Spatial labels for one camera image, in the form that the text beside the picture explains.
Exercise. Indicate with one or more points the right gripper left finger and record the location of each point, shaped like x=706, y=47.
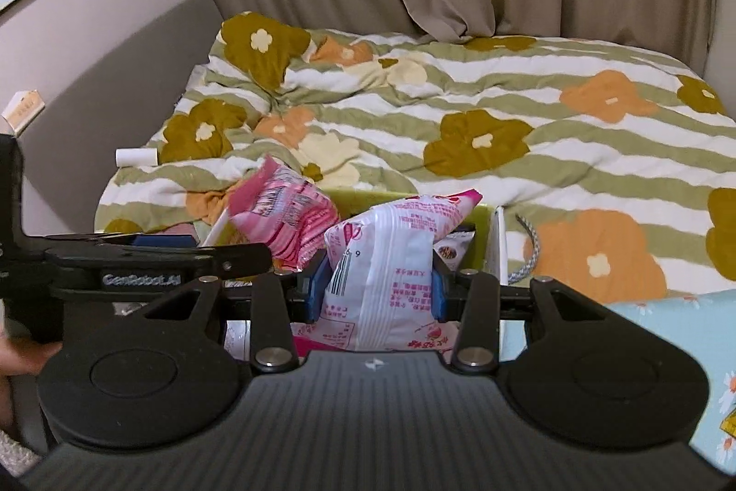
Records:
x=277, y=301

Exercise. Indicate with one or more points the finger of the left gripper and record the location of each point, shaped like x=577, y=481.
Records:
x=165, y=241
x=236, y=261

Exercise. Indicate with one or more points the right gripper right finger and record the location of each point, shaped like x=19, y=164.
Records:
x=475, y=305

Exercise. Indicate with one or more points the pink film-strip snack bag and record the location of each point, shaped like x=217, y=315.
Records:
x=280, y=208

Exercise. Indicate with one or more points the white pink snack bag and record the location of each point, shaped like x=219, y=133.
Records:
x=379, y=295

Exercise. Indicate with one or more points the person's left hand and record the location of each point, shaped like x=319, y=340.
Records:
x=23, y=356

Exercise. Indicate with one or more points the white cylinder roll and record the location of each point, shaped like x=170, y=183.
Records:
x=136, y=157

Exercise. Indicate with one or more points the Oishi white orange snack bag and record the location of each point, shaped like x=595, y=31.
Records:
x=452, y=248

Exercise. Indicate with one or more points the green cardboard snack box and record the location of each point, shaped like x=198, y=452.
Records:
x=349, y=203

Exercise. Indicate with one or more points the floral striped green duvet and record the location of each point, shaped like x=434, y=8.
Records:
x=615, y=165

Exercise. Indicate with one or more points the light blue daisy tablecloth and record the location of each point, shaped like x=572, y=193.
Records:
x=620, y=397

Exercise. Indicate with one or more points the small beige wall sign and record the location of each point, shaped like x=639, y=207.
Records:
x=20, y=111

